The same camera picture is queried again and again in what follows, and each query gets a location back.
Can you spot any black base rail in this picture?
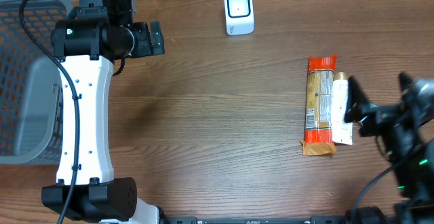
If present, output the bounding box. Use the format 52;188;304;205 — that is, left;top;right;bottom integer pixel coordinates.
105;215;410;224

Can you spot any orange spaghetti packet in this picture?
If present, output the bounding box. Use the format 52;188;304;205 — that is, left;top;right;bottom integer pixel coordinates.
302;55;337;156

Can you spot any teal wet wipes pack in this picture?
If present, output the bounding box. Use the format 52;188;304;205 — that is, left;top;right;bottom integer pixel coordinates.
358;103;378;126

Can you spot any white cream tube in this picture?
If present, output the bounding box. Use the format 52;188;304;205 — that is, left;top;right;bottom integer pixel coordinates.
332;72;353;145

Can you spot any grey plastic mesh basket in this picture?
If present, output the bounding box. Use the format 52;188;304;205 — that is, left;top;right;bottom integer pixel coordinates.
1;0;62;165

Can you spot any white barcode scanner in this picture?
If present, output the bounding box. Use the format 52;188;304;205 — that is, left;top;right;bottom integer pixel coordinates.
224;0;254;36

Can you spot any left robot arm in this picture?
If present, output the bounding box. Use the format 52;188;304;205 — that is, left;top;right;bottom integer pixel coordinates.
41;0;165;224

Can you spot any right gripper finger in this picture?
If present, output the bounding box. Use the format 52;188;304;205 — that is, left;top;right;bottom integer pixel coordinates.
344;76;370;123
398;71;414;98

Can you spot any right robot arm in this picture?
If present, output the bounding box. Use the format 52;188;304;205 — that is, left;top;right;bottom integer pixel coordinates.
341;72;433;223

